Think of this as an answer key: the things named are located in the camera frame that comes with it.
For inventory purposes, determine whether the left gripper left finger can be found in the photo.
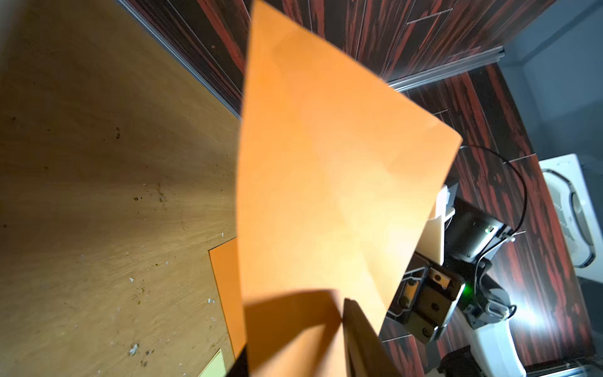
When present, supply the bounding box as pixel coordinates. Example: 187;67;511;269
225;347;249;377

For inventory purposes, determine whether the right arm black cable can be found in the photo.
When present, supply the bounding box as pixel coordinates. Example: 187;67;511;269
459;143;529;293

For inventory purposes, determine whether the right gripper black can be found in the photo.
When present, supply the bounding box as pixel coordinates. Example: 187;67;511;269
386;253;466;344

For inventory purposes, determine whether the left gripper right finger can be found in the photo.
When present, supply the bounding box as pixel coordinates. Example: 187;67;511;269
342;298;401;376

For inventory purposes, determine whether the pale yellow paper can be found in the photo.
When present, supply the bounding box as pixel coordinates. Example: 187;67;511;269
199;350;227;377

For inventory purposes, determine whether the orange paper sheet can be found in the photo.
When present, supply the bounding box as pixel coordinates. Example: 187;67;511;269
209;238;247;358
236;1;462;376

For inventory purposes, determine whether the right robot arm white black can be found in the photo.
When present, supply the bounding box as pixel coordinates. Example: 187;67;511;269
386;197;527;376

